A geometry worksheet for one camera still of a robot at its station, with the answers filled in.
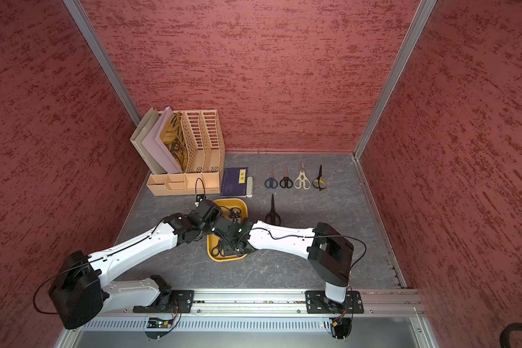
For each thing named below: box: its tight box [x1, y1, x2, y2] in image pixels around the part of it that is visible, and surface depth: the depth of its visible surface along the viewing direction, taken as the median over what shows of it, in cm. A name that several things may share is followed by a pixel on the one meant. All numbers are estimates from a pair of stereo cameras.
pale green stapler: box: [245, 176, 254, 198], surface depth 105 cm
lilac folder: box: [141, 105, 184, 174], surface depth 93 cm
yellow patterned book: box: [160, 111, 190, 173], surface depth 102 cm
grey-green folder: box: [129, 107, 167, 175], surface depth 91 cm
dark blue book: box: [220, 166, 248, 198], surface depth 109 cm
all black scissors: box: [264, 193, 281, 225], surface depth 99 cm
